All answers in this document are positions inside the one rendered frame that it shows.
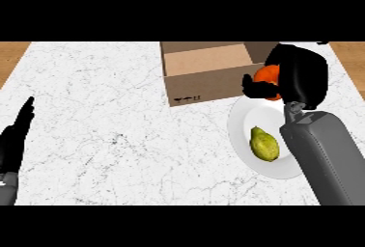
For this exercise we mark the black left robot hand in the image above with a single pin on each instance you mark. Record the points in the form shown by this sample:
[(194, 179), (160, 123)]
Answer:
[(16, 135)]

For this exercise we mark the white plate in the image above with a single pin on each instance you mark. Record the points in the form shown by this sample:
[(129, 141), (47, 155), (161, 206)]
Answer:
[(256, 115)]

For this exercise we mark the brown cardboard box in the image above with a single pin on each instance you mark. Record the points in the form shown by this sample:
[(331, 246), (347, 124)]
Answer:
[(209, 74)]

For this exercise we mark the orange squash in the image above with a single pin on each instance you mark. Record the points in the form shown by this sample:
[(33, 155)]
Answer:
[(266, 74)]

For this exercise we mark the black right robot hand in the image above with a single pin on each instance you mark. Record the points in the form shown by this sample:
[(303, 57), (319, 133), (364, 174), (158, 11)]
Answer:
[(300, 74)]

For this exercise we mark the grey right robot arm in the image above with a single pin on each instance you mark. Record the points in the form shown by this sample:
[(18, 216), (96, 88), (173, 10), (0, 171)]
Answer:
[(328, 157)]

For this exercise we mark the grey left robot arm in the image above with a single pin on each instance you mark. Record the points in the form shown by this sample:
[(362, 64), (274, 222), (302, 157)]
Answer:
[(8, 188)]

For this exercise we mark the yellow-green pear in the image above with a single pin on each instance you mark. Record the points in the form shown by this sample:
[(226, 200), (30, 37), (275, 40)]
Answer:
[(263, 145)]

